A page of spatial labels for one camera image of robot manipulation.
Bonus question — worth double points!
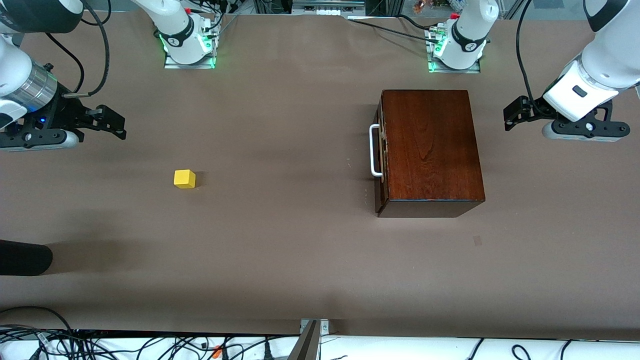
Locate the yellow block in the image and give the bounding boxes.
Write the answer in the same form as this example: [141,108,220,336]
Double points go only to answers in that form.
[173,169,197,190]

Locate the white drawer handle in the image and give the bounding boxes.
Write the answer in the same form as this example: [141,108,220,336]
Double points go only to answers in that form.
[369,123,385,178]

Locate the wooden drawer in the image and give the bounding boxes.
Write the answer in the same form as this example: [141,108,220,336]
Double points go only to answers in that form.
[375,95,389,215]

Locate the dark brown wooden cabinet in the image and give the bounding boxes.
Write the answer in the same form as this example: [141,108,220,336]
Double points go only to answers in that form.
[376,90,486,218]

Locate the black rounded object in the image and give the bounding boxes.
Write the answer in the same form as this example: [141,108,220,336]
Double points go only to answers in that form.
[0,239,54,277]

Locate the white power strip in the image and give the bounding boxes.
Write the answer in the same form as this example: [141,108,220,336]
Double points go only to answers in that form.
[291,0,367,17]

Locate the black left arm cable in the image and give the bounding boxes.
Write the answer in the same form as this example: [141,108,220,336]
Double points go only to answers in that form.
[515,0,546,116]

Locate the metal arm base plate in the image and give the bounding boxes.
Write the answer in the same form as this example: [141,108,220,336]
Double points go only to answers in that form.
[427,27,482,74]
[164,20,217,70]

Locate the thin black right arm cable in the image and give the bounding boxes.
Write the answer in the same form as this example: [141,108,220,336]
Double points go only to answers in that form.
[45,32,86,93]

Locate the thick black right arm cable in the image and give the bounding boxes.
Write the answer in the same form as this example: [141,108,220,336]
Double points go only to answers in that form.
[62,0,111,98]

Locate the black cable on table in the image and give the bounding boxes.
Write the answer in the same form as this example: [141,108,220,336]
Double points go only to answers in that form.
[347,16,438,43]

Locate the tangled black cables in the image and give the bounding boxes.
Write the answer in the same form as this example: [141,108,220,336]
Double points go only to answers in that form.
[0,306,301,360]

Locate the small metal bracket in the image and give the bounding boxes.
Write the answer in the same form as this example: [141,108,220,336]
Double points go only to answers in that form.
[300,319,330,335]

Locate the grey metal post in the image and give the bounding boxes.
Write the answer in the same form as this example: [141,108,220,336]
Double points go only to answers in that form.
[287,320,321,360]

